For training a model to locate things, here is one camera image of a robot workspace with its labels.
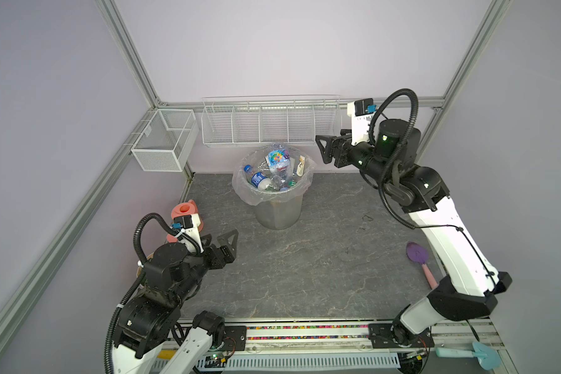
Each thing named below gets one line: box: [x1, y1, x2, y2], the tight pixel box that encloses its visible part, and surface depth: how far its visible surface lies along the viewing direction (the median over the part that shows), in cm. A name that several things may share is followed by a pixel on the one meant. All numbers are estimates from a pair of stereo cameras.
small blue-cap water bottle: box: [243, 164, 272, 191], surface depth 84 cm
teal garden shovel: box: [435, 341, 502, 371], surface depth 71 cm
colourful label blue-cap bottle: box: [268, 148, 291, 182], surface depth 84 cm
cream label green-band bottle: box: [296, 155, 306, 177], surface depth 86 cm
